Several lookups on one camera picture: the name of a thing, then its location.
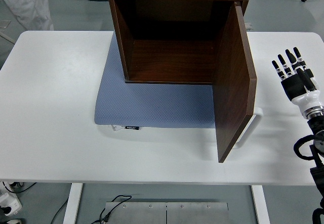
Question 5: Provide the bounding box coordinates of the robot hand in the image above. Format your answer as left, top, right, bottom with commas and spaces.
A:
271, 47, 324, 113

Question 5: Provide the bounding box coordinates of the brown wooden cabinet door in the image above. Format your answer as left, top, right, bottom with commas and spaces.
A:
212, 2, 258, 163

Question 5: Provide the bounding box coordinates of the white table leg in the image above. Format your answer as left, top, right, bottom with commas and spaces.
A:
62, 183, 84, 224
251, 185, 271, 224

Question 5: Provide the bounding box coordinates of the blue-grey mat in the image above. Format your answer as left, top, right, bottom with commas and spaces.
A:
94, 33, 217, 129

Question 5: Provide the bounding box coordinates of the grey metal plate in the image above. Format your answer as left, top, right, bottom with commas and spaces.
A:
166, 202, 229, 224
105, 201, 167, 224

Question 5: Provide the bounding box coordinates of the person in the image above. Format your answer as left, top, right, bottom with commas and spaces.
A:
0, 0, 54, 31

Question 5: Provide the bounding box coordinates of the white power strip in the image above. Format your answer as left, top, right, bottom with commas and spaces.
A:
0, 193, 23, 216

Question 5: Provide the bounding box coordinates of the white door handle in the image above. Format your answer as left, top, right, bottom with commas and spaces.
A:
234, 107, 264, 150

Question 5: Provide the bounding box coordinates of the black cable with plug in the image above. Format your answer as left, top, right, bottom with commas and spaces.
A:
91, 195, 133, 224

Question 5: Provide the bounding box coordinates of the thin black cable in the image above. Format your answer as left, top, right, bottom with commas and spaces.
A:
50, 198, 70, 224

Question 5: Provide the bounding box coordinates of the black cable at power strip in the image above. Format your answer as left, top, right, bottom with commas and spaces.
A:
2, 182, 37, 194

